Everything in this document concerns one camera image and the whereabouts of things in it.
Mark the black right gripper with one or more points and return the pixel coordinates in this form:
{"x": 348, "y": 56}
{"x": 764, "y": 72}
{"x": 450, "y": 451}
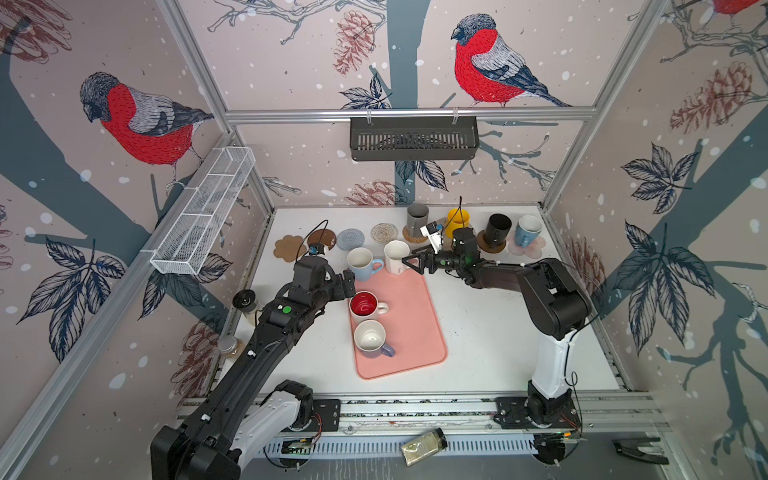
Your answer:
{"x": 428, "y": 257}

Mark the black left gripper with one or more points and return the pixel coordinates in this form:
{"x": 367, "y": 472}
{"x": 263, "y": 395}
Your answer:
{"x": 339, "y": 290}

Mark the grey mug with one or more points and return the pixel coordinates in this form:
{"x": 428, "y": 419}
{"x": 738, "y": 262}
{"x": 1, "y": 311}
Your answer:
{"x": 417, "y": 217}

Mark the grey round felt coaster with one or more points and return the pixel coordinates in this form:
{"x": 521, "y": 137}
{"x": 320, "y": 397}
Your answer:
{"x": 350, "y": 239}

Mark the yellow mug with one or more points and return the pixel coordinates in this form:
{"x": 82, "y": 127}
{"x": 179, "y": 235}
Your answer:
{"x": 456, "y": 219}

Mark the dark brown glossy coaster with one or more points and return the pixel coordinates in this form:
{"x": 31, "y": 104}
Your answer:
{"x": 326, "y": 236}

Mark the tan paw shaped coaster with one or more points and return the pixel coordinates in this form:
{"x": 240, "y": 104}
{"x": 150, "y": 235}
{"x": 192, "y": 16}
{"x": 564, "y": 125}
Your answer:
{"x": 289, "y": 248}

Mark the brown round wooden coaster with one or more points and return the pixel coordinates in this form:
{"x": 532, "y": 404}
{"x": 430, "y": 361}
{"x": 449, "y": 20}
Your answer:
{"x": 488, "y": 248}

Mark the black mug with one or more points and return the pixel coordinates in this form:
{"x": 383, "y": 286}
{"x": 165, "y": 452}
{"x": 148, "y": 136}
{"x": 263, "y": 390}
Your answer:
{"x": 497, "y": 228}

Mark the white blue handled mug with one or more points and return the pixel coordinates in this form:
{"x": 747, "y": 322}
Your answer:
{"x": 527, "y": 230}

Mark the pink flower shaped coaster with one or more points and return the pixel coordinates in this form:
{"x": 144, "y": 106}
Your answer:
{"x": 533, "y": 251}

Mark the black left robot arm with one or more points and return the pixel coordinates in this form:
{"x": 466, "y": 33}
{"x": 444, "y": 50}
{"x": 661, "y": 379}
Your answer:
{"x": 222, "y": 436}

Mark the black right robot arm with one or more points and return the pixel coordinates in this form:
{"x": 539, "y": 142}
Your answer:
{"x": 556, "y": 305}

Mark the brown rattan woven coaster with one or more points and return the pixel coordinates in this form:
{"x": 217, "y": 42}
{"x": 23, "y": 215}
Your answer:
{"x": 412, "y": 239}

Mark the white faceted mug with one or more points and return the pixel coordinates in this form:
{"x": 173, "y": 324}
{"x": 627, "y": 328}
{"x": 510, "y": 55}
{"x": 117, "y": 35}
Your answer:
{"x": 395, "y": 252}

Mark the red interior white mug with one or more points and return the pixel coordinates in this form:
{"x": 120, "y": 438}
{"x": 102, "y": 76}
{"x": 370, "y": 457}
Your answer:
{"x": 366, "y": 306}

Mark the light blue mug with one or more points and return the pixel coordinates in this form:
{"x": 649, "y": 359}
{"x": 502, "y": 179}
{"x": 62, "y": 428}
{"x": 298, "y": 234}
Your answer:
{"x": 363, "y": 264}

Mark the pink rectangular tray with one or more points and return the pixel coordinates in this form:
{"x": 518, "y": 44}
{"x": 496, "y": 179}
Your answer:
{"x": 411, "y": 324}

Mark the black lid spice jar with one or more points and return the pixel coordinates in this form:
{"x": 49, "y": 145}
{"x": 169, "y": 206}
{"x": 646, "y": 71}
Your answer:
{"x": 246, "y": 302}

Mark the fallen spice jar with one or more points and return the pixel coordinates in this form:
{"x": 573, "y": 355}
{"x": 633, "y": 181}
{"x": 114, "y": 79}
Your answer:
{"x": 424, "y": 446}

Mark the black clamp tool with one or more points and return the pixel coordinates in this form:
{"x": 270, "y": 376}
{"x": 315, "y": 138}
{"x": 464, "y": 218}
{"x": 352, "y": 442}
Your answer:
{"x": 642, "y": 449}

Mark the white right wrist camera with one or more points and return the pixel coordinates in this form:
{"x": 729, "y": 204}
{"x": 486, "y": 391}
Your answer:
{"x": 434, "y": 232}

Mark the white purple handled mug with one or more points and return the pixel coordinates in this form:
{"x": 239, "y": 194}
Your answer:
{"x": 370, "y": 340}

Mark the black hanging wire basket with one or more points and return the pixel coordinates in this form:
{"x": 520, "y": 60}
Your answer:
{"x": 414, "y": 139}

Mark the white wire mesh shelf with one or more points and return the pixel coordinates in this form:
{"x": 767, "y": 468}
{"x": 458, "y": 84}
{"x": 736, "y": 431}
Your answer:
{"x": 191, "y": 238}

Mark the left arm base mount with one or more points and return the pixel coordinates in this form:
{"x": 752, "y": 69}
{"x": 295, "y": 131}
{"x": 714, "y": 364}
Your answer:
{"x": 314, "y": 417}

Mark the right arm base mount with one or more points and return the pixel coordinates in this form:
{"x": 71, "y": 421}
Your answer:
{"x": 536, "y": 412}

